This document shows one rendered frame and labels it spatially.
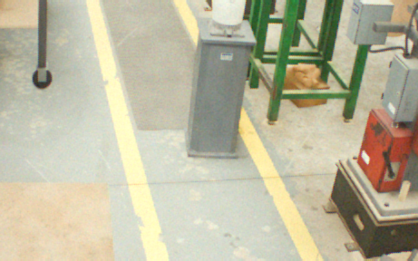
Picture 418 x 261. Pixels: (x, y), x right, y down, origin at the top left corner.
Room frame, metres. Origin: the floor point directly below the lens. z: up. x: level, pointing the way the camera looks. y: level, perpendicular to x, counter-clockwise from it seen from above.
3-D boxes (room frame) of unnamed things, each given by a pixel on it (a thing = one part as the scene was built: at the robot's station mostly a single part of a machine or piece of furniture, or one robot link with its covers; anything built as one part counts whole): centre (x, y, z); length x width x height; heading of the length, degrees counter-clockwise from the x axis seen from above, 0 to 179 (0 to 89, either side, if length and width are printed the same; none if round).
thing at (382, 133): (2.82, -0.83, 0.49); 0.25 x 0.12 x 0.37; 17
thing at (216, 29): (3.40, -0.04, 0.73); 0.22 x 0.18 x 0.06; 10
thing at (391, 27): (2.96, -0.77, 1.02); 0.19 x 0.04 x 0.04; 107
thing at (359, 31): (2.95, -0.71, 0.99); 0.24 x 0.21 x 0.26; 17
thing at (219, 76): (3.42, -0.04, 0.35); 0.28 x 0.28 x 0.70; 10
